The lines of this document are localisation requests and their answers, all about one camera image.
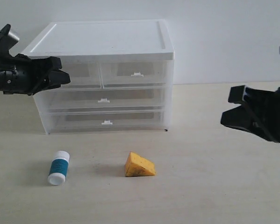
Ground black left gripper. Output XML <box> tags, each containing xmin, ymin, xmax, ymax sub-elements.
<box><xmin>0</xmin><ymin>55</ymin><xmax>71</xmax><ymax>95</ymax></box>

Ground yellow sponge wedge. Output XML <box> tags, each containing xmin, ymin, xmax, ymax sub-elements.
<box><xmin>124</xmin><ymin>152</ymin><xmax>157</xmax><ymax>177</ymax></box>

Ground clear wide drawer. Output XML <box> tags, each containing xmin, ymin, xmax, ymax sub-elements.
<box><xmin>34</xmin><ymin>88</ymin><xmax>165</xmax><ymax>110</ymax></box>
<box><xmin>40</xmin><ymin>109</ymin><xmax>164</xmax><ymax>133</ymax></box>

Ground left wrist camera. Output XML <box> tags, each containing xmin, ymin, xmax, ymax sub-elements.
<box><xmin>0</xmin><ymin>24</ymin><xmax>20</xmax><ymax>57</ymax></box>

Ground clear bottom wide drawer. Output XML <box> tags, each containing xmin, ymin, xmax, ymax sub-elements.
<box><xmin>40</xmin><ymin>109</ymin><xmax>164</xmax><ymax>133</ymax></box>

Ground white bottle teal label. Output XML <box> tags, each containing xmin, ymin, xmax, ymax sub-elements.
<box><xmin>48</xmin><ymin>150</ymin><xmax>70</xmax><ymax>186</ymax></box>

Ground clear middle wide drawer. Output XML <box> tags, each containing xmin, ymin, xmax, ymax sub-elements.
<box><xmin>34</xmin><ymin>88</ymin><xmax>165</xmax><ymax>110</ymax></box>

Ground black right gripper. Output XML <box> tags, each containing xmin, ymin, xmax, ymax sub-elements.
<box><xmin>220</xmin><ymin>85</ymin><xmax>280</xmax><ymax>143</ymax></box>

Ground white plastic drawer cabinet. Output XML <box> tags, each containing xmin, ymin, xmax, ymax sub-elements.
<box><xmin>23</xmin><ymin>19</ymin><xmax>174</xmax><ymax>134</ymax></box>

